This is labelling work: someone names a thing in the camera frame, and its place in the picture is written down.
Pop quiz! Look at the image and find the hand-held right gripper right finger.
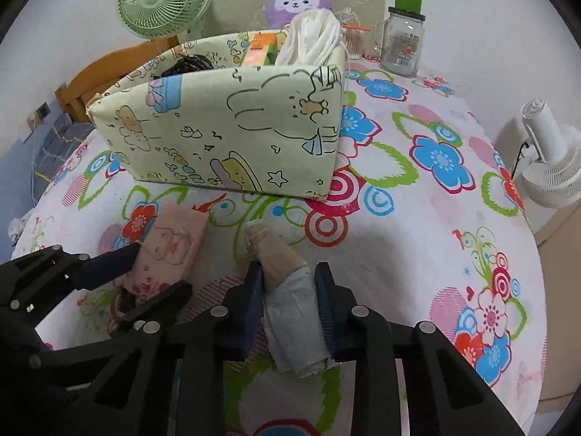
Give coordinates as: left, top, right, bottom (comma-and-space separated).
315, 263, 513, 436

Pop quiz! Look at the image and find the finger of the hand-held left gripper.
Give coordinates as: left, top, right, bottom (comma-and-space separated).
113, 280, 194, 338
70, 243, 142, 291

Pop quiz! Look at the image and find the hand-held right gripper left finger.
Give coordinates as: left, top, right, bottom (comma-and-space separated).
68, 264, 265, 436

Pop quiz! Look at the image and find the grey beige sock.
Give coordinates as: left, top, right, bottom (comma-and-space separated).
244, 219, 339, 379

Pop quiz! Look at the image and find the pink tissue packet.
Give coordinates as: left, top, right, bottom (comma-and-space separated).
119, 203, 208, 305

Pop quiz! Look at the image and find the cartoon print storage box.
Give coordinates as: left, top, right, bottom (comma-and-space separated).
86, 32, 346, 201

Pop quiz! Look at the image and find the black plastic bag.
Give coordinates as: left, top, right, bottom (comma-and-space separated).
161, 53, 214, 76

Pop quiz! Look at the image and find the green orange packet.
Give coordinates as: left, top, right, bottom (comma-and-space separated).
240, 32, 287, 68

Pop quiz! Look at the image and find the white face mask pack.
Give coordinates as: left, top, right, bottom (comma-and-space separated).
275, 8, 343, 66

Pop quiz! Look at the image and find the crumpled white cloth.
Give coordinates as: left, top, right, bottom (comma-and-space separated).
7, 217, 29, 243

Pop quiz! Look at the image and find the grey plaid pillow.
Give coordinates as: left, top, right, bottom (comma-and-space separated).
38, 116, 94, 178

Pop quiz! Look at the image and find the wooden headboard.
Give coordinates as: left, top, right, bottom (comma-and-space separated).
55, 39, 182, 123

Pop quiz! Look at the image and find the cotton swab container orange lid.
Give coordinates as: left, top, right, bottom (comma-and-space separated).
341, 20, 370, 61

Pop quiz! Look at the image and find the glass jar with green lid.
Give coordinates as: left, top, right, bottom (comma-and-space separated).
379, 0, 426, 78

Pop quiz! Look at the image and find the white standing fan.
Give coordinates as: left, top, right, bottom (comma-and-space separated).
517, 98, 581, 210

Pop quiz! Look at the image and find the purple plush toy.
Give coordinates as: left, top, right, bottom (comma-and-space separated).
264, 0, 334, 30

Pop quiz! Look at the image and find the black fan cable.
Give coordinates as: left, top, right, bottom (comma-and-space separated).
511, 143, 532, 180

